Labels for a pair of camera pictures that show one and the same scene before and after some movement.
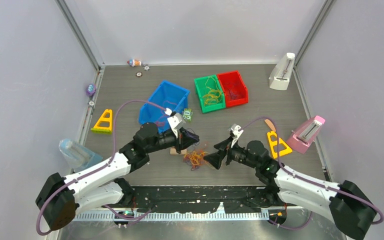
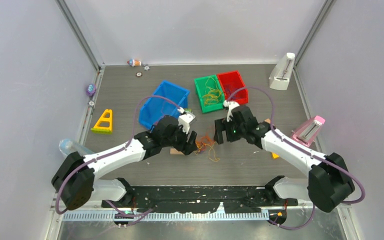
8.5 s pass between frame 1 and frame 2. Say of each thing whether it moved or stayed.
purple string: moved
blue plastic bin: stayed
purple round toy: stayed
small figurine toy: stayed
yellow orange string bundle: stayed
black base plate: stayed
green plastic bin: stayed
